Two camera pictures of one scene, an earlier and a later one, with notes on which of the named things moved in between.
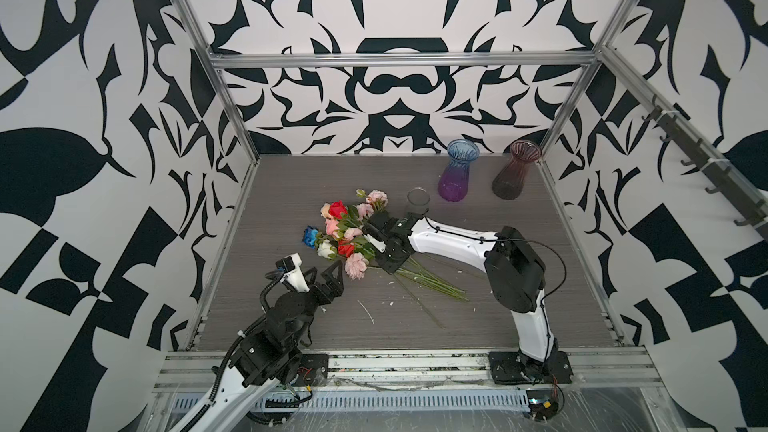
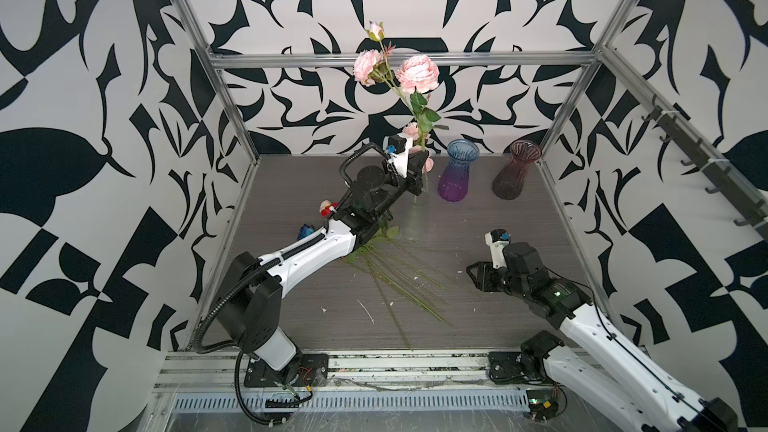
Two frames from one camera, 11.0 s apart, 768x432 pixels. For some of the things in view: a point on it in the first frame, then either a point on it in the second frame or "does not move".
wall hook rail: x=724 y=180 does not move
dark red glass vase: x=510 y=181 does not move
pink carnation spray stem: x=414 y=270 -> x=412 y=129
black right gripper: x=387 y=266 -> x=483 y=277
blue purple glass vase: x=454 y=182 does not move
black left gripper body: x=314 y=297 -> x=405 y=183
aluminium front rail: x=594 y=369 does not move
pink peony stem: x=416 y=273 -> x=418 y=75
